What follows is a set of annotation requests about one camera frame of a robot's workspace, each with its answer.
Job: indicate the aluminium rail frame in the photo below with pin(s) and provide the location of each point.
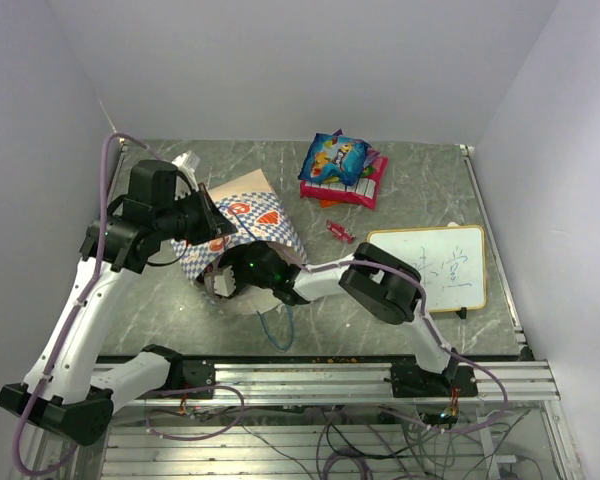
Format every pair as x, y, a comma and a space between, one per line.
337, 416

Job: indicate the small red snack packet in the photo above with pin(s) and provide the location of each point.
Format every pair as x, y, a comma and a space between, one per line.
340, 232

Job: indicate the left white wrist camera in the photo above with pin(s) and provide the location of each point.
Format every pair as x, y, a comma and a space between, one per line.
187, 162

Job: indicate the orange snack packet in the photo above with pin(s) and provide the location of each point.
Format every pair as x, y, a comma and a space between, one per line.
327, 203

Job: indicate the blue checkered paper bag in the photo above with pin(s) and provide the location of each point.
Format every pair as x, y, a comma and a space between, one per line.
265, 247

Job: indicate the red white snack bag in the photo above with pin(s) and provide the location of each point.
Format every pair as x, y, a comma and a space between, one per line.
364, 192

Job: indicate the small whiteboard with writing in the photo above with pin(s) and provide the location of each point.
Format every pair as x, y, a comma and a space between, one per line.
451, 261

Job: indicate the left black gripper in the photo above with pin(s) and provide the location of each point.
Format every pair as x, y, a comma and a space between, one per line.
214, 222

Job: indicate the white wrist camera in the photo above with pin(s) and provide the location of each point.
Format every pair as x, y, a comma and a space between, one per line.
224, 283
187, 162

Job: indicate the blue candy bag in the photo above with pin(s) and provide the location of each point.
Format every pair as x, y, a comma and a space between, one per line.
334, 156

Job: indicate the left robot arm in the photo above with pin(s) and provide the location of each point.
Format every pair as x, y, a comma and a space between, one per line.
62, 394

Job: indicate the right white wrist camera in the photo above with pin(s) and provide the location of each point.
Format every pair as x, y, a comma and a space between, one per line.
224, 283

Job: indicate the green yellow candy bag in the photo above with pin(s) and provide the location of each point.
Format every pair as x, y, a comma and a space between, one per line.
371, 157

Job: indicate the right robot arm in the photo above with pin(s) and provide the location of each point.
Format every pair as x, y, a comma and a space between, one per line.
385, 286

